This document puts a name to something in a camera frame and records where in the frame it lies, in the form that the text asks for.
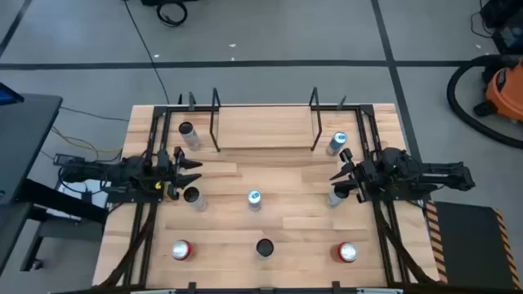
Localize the blue Red Bull can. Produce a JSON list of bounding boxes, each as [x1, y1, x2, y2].
[[325, 131, 348, 157], [246, 189, 263, 212]]

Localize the orange shop vacuum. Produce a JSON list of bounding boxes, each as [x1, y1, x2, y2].
[[473, 56, 523, 123], [445, 54, 523, 150]]

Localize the thin black floor cable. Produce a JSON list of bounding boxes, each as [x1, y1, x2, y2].
[[60, 106, 130, 123]]

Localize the coiled black cable loop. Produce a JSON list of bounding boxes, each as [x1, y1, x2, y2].
[[156, 2, 189, 28]]

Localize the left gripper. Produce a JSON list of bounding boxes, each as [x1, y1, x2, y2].
[[156, 146, 203, 201]]

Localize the red soda can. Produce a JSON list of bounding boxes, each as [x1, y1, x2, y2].
[[170, 239, 195, 261], [329, 241, 360, 264]]

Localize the black mat hazard stripes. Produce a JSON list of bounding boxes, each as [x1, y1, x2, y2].
[[424, 200, 523, 291]]

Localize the black aluminium table frame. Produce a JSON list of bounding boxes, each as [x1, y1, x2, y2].
[[93, 92, 440, 294]]

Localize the Celsius Peach Vibe can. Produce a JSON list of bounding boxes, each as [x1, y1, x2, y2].
[[182, 186, 208, 212], [178, 121, 202, 151]]

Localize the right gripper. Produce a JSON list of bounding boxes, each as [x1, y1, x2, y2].
[[329, 147, 384, 204]]

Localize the black floor equipment box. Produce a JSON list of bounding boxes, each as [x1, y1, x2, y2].
[[141, 0, 199, 7]]

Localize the blue lit screen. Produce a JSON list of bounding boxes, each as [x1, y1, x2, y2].
[[0, 81, 25, 106]]

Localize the long black floor cable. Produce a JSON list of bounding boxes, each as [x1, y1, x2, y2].
[[122, 0, 171, 105]]

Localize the yellow floor cable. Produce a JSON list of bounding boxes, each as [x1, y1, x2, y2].
[[51, 125, 123, 156]]

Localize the black desk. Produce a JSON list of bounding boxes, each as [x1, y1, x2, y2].
[[0, 93, 110, 274]]

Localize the wooden shelf black metal frame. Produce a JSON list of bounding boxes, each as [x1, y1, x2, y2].
[[208, 87, 324, 153]]

